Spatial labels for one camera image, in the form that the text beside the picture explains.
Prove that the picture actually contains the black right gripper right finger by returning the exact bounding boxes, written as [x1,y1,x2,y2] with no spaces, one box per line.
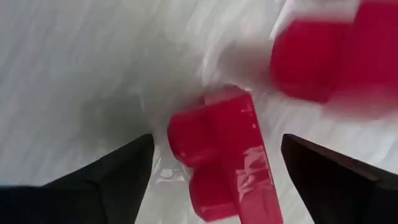
[280,133,398,224]

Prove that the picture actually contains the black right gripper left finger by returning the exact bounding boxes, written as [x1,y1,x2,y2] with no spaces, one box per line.
[0,133,155,224]

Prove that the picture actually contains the red plastic building block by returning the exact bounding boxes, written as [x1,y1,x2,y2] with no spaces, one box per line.
[167,85,284,223]
[269,0,398,121]

